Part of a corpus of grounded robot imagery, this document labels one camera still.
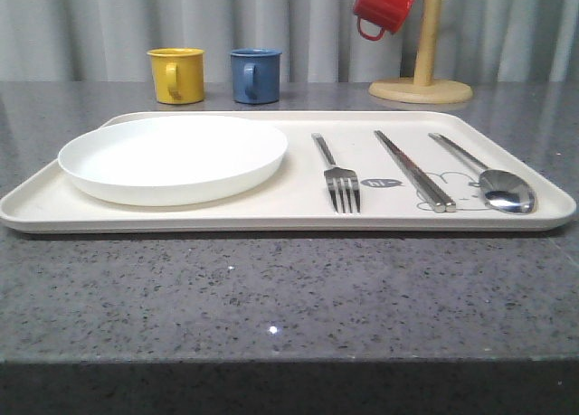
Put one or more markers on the white round plate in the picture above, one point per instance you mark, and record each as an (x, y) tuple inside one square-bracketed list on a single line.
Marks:
[(175, 160)]

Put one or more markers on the red mug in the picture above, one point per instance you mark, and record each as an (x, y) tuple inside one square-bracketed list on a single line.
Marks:
[(388, 15)]

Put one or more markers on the beige rabbit serving tray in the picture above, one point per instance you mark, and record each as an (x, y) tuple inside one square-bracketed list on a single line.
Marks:
[(296, 198)]

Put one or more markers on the yellow mug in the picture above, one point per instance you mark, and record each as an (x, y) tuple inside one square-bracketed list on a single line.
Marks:
[(178, 75)]

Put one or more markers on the blue mug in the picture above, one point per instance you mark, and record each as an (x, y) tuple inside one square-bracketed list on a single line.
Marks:
[(256, 75)]

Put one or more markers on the grey curtain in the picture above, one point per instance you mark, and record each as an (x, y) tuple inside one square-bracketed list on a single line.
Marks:
[(480, 41)]

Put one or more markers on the steel spoon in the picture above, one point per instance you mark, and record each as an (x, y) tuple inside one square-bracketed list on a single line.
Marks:
[(501, 190)]

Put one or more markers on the wooden mug tree stand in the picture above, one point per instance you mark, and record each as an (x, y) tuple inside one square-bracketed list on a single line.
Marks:
[(422, 87)]

